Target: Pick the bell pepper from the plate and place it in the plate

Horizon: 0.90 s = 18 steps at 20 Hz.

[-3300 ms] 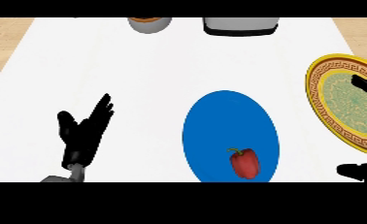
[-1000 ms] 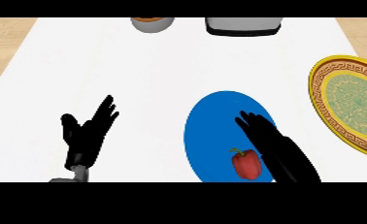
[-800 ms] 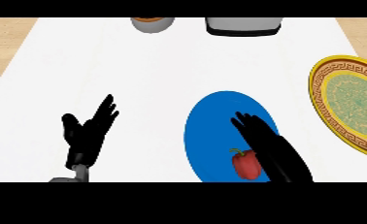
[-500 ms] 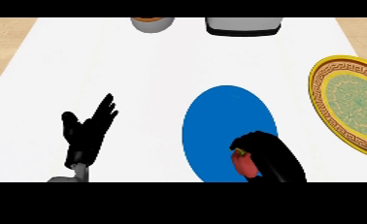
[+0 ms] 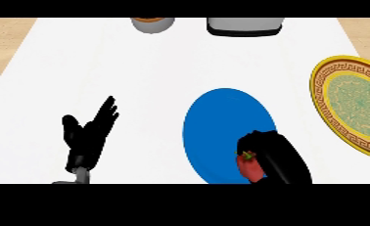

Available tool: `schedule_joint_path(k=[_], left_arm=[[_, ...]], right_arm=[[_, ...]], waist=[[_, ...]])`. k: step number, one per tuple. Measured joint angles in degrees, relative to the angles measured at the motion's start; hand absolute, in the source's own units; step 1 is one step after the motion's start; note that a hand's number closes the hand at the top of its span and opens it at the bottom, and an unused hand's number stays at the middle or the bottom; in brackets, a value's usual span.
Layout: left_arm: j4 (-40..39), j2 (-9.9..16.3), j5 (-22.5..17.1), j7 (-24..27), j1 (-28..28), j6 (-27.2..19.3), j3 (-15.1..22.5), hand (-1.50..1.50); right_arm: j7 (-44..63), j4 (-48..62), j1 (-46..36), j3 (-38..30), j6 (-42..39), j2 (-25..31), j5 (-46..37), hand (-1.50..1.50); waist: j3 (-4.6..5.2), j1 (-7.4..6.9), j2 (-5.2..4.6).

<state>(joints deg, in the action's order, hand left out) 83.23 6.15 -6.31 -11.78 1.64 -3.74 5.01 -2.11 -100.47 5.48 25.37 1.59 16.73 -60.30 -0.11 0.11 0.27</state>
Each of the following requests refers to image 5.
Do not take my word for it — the grey pot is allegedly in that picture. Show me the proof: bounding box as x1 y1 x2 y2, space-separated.
130 17 175 35

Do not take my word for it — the blue plate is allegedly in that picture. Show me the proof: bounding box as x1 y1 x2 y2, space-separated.
181 87 278 185

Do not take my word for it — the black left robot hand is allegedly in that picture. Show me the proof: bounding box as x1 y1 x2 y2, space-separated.
60 95 119 173

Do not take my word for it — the grey and black appliance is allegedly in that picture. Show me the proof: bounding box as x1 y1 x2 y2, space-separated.
205 17 283 38

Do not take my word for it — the yellow patterned plate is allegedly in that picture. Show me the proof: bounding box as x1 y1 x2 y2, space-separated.
309 54 370 157

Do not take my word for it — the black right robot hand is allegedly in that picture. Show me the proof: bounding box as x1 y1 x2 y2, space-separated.
235 129 313 185

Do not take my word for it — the red bell pepper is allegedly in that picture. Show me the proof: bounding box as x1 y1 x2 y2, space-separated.
233 150 267 184

